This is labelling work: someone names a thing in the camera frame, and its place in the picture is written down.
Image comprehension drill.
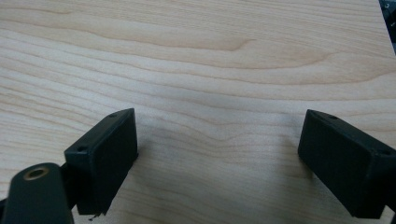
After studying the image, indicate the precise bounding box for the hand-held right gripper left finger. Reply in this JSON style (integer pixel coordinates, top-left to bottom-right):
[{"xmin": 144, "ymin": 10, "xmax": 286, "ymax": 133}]
[{"xmin": 64, "ymin": 107, "xmax": 139, "ymax": 217}]

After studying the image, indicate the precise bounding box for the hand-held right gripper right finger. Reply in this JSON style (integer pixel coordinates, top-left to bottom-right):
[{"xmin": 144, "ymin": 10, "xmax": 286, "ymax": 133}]
[{"xmin": 297, "ymin": 108, "xmax": 396, "ymax": 219}]

